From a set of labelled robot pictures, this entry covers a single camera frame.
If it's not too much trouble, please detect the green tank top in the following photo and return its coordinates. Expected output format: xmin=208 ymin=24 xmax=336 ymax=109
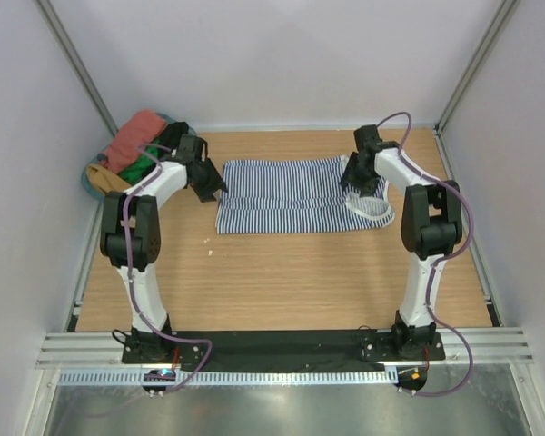
xmin=118 ymin=146 xmax=160 ymax=185

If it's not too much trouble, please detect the corner aluminium post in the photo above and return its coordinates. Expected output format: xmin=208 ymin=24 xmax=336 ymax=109
xmin=434 ymin=0 xmax=520 ymax=136
xmin=35 ymin=0 xmax=118 ymax=135

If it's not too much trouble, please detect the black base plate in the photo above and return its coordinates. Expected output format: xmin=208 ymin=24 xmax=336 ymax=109
xmin=122 ymin=326 xmax=445 ymax=373

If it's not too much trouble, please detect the blue white striped tank top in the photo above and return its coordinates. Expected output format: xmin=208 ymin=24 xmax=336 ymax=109
xmin=215 ymin=155 xmax=395 ymax=234

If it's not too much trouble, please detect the teal plastic laundry basket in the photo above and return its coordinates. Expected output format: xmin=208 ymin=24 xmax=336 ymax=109
xmin=81 ymin=113 xmax=196 ymax=203

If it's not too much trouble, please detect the aluminium frame rail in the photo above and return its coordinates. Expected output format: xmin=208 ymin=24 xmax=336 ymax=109
xmin=35 ymin=327 xmax=534 ymax=369

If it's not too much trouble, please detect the tan tank top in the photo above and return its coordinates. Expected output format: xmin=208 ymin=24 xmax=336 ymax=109
xmin=85 ymin=163 xmax=132 ymax=195

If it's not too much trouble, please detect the black tank top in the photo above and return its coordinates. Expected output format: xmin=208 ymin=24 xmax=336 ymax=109
xmin=155 ymin=122 xmax=190 ymax=150

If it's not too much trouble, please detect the left corner aluminium post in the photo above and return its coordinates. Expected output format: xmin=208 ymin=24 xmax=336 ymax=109
xmin=35 ymin=0 xmax=118 ymax=135

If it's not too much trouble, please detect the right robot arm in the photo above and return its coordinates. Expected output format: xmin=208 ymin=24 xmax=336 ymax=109
xmin=340 ymin=124 xmax=462 ymax=360

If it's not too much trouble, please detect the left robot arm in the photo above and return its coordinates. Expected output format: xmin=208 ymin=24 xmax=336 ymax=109
xmin=100 ymin=134 xmax=228 ymax=363

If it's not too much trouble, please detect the right corner aluminium post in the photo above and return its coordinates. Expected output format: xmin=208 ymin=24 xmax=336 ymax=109
xmin=434 ymin=0 xmax=520 ymax=136

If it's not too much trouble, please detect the pink tank top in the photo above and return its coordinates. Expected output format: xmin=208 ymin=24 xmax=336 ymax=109
xmin=98 ymin=110 xmax=167 ymax=174

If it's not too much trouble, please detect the slotted cable duct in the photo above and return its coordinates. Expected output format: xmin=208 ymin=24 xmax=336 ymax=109
xmin=58 ymin=367 xmax=398 ymax=388

